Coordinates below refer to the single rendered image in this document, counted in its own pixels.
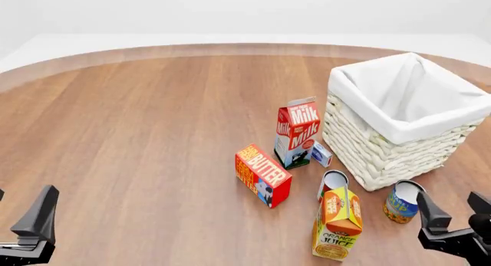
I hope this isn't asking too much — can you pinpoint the red milk carton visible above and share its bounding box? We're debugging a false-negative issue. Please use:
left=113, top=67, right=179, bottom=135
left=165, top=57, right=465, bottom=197
left=273, top=96, right=321, bottom=170

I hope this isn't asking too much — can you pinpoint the white woven basket with liner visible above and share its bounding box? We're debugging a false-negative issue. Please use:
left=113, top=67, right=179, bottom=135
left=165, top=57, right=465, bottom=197
left=321, top=51, right=491, bottom=192

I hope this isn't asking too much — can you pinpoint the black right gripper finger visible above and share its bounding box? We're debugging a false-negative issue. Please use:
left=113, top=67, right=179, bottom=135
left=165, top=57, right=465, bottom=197
left=416, top=190, right=453, bottom=235
left=466, top=191, right=491, bottom=218

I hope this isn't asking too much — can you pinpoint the orange juice carton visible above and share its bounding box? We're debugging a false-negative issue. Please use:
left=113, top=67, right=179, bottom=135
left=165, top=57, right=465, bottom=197
left=311, top=186, right=364, bottom=262

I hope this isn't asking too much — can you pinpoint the red orange butter box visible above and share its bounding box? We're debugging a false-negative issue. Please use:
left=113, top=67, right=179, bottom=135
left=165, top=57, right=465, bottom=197
left=234, top=143, right=293, bottom=209

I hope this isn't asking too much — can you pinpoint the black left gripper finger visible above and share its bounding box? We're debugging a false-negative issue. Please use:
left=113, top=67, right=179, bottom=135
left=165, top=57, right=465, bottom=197
left=10, top=184, right=61, bottom=245

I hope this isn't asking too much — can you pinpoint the blue alphabet soup can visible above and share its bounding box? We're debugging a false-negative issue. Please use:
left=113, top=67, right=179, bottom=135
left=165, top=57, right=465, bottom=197
left=383, top=179, right=427, bottom=225

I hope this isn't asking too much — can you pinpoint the red tin can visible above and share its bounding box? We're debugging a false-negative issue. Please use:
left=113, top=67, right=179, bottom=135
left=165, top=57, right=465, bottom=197
left=317, top=169, right=350, bottom=204

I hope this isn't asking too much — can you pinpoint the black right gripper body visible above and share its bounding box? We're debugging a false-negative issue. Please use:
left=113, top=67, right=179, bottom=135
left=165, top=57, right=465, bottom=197
left=417, top=213, right=491, bottom=266

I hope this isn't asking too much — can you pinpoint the small white blue box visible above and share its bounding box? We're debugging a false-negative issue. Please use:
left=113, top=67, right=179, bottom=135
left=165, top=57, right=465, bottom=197
left=310, top=140, right=334, bottom=169

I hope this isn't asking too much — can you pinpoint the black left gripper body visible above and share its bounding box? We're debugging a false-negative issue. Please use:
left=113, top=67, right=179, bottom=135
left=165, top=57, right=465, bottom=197
left=0, top=235, right=56, bottom=266

